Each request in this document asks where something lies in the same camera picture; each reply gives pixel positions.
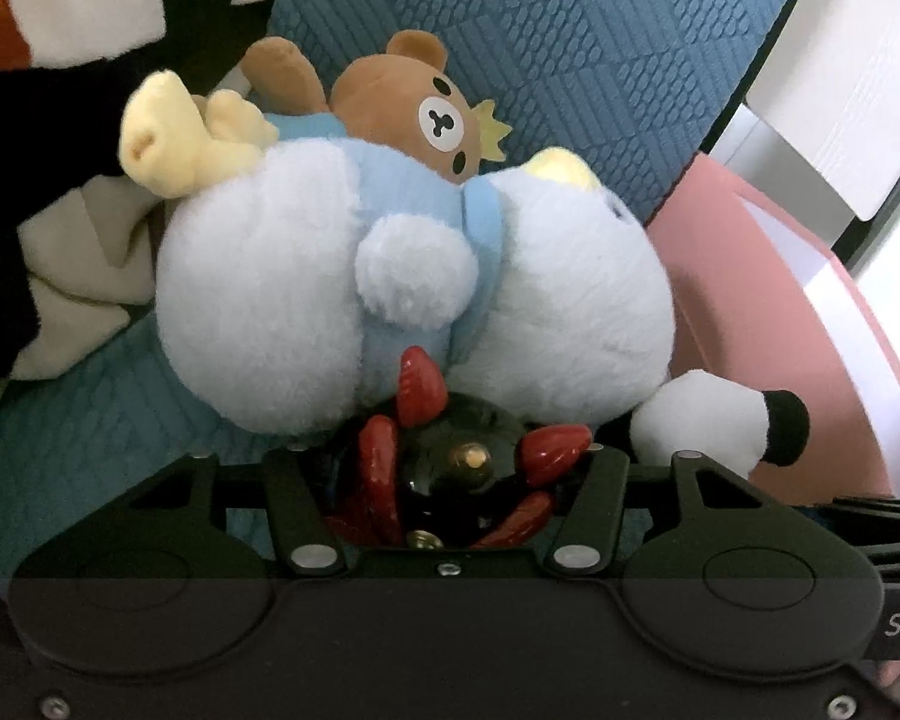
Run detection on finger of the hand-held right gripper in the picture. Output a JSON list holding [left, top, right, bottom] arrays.
[[817, 496, 900, 565]]

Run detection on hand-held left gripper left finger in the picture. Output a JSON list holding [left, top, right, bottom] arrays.
[[129, 442, 347, 579]]

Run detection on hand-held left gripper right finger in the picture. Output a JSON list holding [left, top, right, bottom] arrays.
[[544, 442, 842, 579]]

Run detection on red and black toy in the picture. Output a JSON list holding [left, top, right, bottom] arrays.
[[321, 345, 598, 550]]

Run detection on pink cardboard box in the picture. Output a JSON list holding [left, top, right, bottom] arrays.
[[645, 152, 900, 512]]

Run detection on small panda plush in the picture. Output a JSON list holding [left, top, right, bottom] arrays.
[[632, 370, 812, 482]]

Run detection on white and blue duck plush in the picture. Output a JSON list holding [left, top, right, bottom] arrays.
[[118, 71, 677, 437]]

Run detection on striped blanket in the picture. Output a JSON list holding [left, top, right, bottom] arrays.
[[0, 0, 301, 410]]

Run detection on brown bear plush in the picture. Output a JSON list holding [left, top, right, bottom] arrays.
[[240, 30, 512, 185]]

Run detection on blue textured mat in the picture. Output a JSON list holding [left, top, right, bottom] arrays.
[[0, 0, 826, 578]]

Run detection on white plastic board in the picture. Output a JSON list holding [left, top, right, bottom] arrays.
[[745, 0, 900, 224]]

